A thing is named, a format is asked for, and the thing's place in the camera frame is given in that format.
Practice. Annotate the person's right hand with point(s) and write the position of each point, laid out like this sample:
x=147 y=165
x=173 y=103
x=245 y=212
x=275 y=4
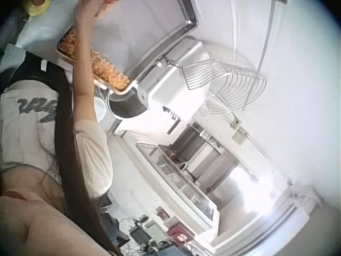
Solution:
x=88 y=6

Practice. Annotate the person's right fingers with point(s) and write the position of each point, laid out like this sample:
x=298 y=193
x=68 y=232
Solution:
x=100 y=6

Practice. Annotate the large steel baking tray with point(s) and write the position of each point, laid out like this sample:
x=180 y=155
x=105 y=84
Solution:
x=146 y=26

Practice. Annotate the light blue table cover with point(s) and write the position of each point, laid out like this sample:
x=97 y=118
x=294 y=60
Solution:
x=45 y=29

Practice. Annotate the metal food tray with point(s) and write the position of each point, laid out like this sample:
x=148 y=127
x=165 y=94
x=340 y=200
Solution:
x=61 y=54

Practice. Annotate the heap of orange fried snacks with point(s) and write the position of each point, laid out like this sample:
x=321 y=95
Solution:
x=112 y=77

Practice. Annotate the white round plate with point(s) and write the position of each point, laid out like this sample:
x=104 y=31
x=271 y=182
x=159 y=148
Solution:
x=100 y=109

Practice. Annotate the steel mixer bowl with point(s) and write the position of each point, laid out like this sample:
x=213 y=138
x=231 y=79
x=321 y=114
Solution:
x=125 y=106

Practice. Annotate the white dough mixer machine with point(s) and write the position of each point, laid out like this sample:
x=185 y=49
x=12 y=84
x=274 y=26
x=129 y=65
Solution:
x=170 y=88

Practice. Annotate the glass display case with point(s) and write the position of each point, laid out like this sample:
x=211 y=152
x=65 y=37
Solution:
x=186 y=192

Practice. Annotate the stainless steel cabinet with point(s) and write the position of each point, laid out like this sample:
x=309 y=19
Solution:
x=223 y=170

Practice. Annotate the small red sign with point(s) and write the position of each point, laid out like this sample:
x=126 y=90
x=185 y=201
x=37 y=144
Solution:
x=162 y=214

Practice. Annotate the black electronic device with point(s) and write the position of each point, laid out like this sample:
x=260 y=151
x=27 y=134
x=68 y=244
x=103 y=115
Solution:
x=138 y=232

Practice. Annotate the red box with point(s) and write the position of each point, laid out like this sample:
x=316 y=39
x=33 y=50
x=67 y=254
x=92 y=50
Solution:
x=179 y=236

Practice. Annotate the grey wall pipe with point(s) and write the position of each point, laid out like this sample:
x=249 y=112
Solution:
x=267 y=34

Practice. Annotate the wall socket box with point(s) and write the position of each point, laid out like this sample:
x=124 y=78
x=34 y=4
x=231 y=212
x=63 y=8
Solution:
x=238 y=131

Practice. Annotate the white wall conduit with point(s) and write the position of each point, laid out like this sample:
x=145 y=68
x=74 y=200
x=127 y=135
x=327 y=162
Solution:
x=269 y=160

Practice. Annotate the white door frame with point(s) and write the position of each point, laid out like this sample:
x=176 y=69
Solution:
x=266 y=221

